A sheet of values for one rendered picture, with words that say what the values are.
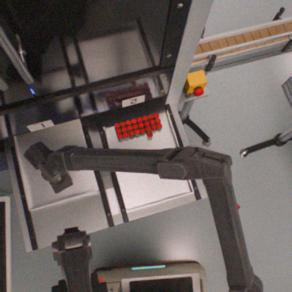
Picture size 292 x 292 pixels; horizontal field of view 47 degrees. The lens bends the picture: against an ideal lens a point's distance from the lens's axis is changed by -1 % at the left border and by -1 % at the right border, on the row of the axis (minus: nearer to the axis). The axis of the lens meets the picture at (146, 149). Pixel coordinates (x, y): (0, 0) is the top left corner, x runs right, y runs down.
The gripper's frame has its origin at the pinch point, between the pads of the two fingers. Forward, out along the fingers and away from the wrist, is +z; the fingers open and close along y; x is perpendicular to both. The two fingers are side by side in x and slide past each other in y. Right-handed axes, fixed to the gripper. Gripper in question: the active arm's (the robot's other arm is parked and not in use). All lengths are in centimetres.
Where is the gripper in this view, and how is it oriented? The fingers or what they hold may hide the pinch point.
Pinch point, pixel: (62, 178)
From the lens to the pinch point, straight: 122.7
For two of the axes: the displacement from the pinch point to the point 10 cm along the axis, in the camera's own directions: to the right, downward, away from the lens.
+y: -5.0, -8.6, 1.2
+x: -8.6, 4.9, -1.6
